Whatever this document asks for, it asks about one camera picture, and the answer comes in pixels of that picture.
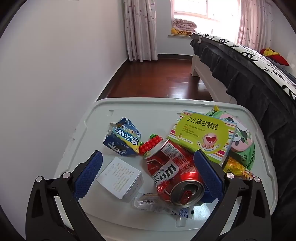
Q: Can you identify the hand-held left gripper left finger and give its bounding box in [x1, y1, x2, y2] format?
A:
[25, 150, 103, 241]

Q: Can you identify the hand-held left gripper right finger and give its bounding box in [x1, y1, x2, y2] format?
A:
[193, 150, 272, 241]

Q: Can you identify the crushed red drink can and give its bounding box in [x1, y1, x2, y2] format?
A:
[144, 139, 206, 207]

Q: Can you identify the torn blue carton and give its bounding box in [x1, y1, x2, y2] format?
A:
[103, 117, 142, 157]

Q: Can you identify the green panda snack bag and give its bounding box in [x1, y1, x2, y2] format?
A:
[206, 105, 255, 171]

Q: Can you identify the red toy brick car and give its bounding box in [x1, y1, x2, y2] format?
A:
[138, 134, 164, 155]

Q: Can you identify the yellow snack bag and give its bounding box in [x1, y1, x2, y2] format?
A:
[223, 156, 255, 181]

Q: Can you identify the small white cardboard box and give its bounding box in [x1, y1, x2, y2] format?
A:
[95, 157, 142, 200]

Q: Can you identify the yellow-green striped medicine box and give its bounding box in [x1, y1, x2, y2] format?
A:
[167, 110, 238, 166]

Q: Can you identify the clear plastic wrapper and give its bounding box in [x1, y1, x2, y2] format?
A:
[132, 193, 195, 227]

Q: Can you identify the white plastic storage box lid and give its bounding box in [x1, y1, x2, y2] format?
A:
[52, 98, 278, 233]

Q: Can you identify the bed with dark cover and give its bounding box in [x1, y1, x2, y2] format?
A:
[190, 32, 296, 232]

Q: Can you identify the red and yellow pillow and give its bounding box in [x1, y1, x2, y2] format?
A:
[260, 47, 290, 66]

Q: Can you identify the yellow patterned cloth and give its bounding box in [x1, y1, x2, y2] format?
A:
[171, 28, 197, 36]

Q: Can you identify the pink patterned curtain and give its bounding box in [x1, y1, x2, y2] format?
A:
[122, 0, 158, 62]
[236, 0, 275, 52]

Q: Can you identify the folded pink quilt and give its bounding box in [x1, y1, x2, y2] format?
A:
[172, 19, 197, 33]

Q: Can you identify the window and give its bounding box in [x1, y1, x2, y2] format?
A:
[173, 0, 242, 21]

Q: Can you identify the white bed frame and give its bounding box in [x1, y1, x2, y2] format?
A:
[191, 50, 237, 105]

